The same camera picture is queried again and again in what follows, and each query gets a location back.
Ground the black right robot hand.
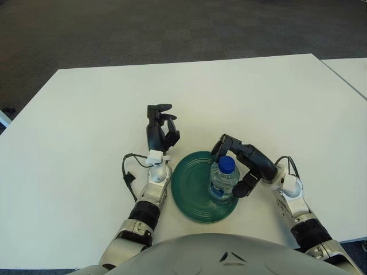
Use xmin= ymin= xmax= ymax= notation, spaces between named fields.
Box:
xmin=210 ymin=133 xmax=278 ymax=198

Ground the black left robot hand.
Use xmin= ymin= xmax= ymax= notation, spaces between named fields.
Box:
xmin=146 ymin=103 xmax=181 ymax=152

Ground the clear bottle with blue cap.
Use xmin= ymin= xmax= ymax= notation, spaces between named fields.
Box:
xmin=208 ymin=156 xmax=241 ymax=205

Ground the green round plate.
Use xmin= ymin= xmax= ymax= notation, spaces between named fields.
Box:
xmin=171 ymin=151 xmax=240 ymax=224

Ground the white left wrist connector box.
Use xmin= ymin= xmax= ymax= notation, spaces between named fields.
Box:
xmin=146 ymin=150 xmax=164 ymax=166

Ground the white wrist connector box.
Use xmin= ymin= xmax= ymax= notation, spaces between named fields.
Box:
xmin=146 ymin=150 xmax=164 ymax=166
xmin=282 ymin=175 xmax=302 ymax=193

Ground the white right wrist connector box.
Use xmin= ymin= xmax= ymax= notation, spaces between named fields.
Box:
xmin=282 ymin=175 xmax=302 ymax=193

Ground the grey robot torso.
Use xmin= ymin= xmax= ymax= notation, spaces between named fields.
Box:
xmin=77 ymin=233 xmax=356 ymax=275

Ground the white furniture edge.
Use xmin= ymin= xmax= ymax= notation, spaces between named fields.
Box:
xmin=0 ymin=108 xmax=13 ymax=135

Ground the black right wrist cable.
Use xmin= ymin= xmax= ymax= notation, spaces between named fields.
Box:
xmin=274 ymin=156 xmax=299 ymax=178

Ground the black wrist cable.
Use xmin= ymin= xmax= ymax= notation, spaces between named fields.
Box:
xmin=122 ymin=154 xmax=151 ymax=203
xmin=274 ymin=156 xmax=299 ymax=178

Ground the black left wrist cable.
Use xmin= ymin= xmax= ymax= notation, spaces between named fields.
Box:
xmin=122 ymin=154 xmax=151 ymax=203

